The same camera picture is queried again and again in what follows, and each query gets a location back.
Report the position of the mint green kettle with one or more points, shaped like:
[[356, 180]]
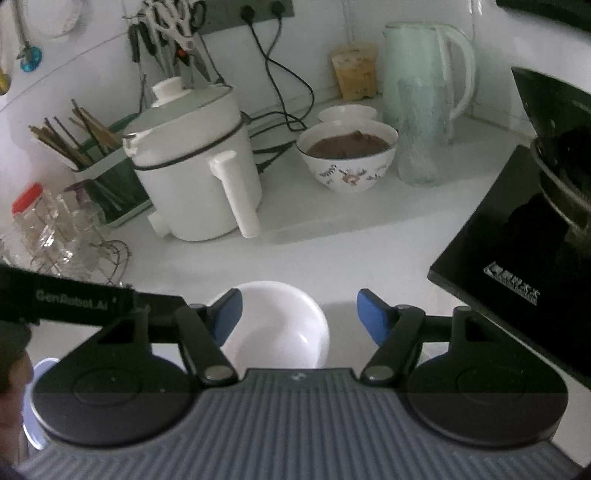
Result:
[[411, 50]]

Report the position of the shallow white dish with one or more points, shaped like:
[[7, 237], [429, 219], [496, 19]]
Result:
[[346, 113]]

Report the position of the kitchen scissors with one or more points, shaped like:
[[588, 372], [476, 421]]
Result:
[[178, 21]]

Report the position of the bundle of chopsticks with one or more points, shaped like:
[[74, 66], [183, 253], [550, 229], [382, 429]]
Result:
[[74, 138]]

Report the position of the translucent plastic cup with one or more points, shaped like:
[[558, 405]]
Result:
[[44, 406]]

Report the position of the clear glass tumbler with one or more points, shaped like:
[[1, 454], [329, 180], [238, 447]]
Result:
[[422, 138]]

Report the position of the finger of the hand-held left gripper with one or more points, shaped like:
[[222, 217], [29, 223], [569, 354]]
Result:
[[159, 301]]

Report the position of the small white bowl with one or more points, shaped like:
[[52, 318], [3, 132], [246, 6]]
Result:
[[277, 318]]

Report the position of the green white chopstick holder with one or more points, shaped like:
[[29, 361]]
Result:
[[115, 194]]

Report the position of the black wok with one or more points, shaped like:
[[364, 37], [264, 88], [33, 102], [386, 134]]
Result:
[[554, 110]]

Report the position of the black induction cooktop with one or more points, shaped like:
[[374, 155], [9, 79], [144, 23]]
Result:
[[508, 240]]

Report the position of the grey power strip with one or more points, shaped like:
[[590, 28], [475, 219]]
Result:
[[231, 18]]

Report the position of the red-lidded clear jar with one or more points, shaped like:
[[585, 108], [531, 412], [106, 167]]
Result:
[[30, 207]]

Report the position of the yellow wall hook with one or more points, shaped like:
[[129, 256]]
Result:
[[3, 82]]

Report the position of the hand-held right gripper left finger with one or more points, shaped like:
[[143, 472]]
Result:
[[227, 318]]

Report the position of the dark range hood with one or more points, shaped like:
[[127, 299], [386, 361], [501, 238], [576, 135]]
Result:
[[545, 9]]

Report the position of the blue wall hook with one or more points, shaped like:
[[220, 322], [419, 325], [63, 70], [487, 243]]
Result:
[[30, 60]]

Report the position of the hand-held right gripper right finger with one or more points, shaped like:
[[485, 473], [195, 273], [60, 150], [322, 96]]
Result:
[[373, 318]]

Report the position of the white electric pot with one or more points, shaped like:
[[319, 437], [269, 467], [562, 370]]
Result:
[[184, 184]]

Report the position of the patterned bowl with brown food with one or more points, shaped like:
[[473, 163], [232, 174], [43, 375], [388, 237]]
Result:
[[346, 170]]

